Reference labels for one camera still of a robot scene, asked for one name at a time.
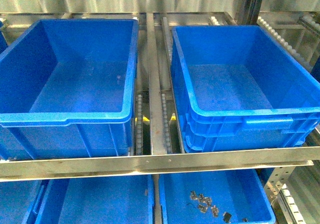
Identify lower blue bin with parts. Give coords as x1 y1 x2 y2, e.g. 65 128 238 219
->
159 169 276 223

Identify lower blue bin centre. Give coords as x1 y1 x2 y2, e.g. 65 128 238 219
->
35 175 154 223

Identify small dark metal parts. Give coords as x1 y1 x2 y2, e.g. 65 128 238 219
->
185 190 249 223

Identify white roller track strip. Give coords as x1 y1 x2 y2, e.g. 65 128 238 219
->
134 94 143 155

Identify lower blue bin left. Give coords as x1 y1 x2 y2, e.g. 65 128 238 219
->
0 180 49 223

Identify blue bin far right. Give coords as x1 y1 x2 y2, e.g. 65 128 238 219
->
171 26 320 153

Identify steel rack centre divider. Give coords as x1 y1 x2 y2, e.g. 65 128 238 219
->
146 13 167 155

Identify steel rack front rail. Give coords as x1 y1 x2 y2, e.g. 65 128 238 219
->
0 146 320 182

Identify blue empty target bin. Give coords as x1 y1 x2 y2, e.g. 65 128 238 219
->
0 19 139 160

